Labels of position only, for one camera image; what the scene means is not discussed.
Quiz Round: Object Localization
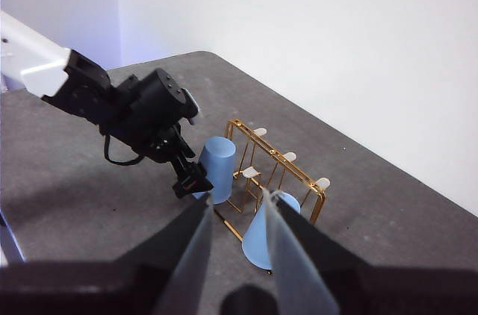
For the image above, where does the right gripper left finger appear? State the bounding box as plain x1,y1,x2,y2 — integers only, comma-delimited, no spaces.
0,194,217,315

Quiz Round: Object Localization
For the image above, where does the black camera cable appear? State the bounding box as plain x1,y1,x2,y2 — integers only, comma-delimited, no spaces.
103,134,145,167

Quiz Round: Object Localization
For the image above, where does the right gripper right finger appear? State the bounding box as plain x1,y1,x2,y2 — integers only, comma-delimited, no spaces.
264,187,478,315

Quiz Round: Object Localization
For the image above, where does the blue ribbed plastic cup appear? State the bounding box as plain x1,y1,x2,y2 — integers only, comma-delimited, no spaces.
193,136,238,205
241,190,302,272

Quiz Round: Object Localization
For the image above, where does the gold wire cup rack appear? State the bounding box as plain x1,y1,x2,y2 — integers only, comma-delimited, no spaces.
214,117,332,277

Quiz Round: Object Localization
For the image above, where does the pale grey camera box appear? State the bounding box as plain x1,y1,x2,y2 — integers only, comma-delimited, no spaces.
184,90,203,126

